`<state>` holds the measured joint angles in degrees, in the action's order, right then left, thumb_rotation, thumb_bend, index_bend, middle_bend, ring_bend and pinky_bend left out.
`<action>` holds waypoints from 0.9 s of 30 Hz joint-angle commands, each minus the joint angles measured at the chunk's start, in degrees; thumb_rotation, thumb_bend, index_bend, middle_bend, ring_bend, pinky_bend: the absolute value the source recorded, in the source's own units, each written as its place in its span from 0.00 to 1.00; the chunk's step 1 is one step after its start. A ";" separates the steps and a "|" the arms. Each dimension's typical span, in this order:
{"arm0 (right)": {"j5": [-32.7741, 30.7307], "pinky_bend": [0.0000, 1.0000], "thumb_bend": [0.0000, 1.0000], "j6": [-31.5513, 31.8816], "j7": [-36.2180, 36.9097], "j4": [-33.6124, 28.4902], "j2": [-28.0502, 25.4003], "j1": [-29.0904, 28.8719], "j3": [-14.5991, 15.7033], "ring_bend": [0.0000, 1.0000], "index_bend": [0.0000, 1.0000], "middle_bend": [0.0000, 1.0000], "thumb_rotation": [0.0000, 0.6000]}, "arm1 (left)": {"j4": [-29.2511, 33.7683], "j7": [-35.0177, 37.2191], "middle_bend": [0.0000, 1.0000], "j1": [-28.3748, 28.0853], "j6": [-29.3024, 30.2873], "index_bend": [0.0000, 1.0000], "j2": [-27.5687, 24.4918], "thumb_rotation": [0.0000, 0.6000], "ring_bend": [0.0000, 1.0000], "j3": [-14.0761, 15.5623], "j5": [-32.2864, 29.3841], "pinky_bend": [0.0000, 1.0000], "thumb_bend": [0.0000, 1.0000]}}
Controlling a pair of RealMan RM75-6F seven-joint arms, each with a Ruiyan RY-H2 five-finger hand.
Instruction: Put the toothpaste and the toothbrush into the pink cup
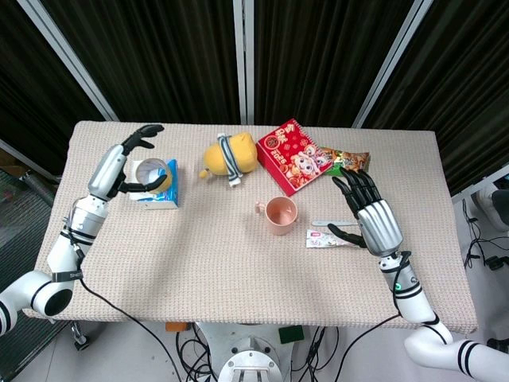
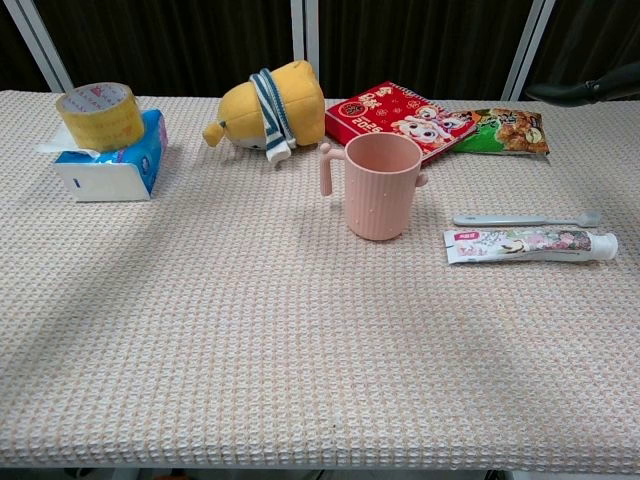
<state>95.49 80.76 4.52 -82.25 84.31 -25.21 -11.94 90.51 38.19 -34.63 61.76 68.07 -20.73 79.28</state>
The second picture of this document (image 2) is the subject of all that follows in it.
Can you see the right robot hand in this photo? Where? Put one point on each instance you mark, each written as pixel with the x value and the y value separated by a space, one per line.
pixel 575 92

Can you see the grey toothbrush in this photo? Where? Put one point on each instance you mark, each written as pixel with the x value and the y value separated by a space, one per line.
pixel 500 219

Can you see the floral toothpaste tube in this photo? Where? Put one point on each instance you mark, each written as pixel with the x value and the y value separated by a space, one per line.
pixel 525 245

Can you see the pink ribbed plastic cup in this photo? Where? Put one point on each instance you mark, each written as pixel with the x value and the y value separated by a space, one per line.
pixel 380 200

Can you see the black pleated curtain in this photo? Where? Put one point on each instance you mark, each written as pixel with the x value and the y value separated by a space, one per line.
pixel 415 40
pixel 175 40
pixel 595 35
pixel 15 55

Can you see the green snack bag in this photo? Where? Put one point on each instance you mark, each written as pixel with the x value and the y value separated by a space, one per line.
pixel 510 132

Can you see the yellow plush toy with scarf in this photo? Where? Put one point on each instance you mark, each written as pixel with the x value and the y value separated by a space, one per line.
pixel 295 105

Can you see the beige waffle tablecloth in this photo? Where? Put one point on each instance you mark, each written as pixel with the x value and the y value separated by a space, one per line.
pixel 250 310

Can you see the blue white tissue pack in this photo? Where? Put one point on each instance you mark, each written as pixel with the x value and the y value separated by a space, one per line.
pixel 125 175

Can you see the yellow packing tape roll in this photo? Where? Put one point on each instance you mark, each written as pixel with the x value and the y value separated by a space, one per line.
pixel 100 122

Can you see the white frame post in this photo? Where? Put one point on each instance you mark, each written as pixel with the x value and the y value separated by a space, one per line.
pixel 305 45
pixel 527 50
pixel 42 50

